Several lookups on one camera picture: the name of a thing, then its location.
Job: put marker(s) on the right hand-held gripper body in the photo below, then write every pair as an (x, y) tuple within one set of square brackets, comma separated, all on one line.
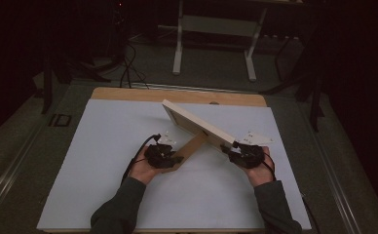
[(248, 156)]

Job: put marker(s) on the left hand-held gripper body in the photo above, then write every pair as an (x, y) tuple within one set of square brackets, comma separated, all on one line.
[(159, 155)]

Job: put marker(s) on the wooden picture frame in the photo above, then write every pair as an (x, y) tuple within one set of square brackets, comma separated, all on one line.
[(196, 125)]

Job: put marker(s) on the person's right hand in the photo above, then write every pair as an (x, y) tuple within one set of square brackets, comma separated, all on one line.
[(260, 172)]

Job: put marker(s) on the person's left hand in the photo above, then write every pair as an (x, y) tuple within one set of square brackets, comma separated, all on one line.
[(141, 170)]

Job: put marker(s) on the white table sheet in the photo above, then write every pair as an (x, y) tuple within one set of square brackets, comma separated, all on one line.
[(112, 195)]

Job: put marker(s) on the dark tripod stand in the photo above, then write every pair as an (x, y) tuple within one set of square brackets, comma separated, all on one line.
[(49, 84), (315, 97)]

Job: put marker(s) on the white metal stand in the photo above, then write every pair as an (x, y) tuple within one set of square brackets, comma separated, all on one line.
[(216, 26)]

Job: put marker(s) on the metal floor rail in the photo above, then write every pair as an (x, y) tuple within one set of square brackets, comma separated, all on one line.
[(336, 182), (8, 175)]

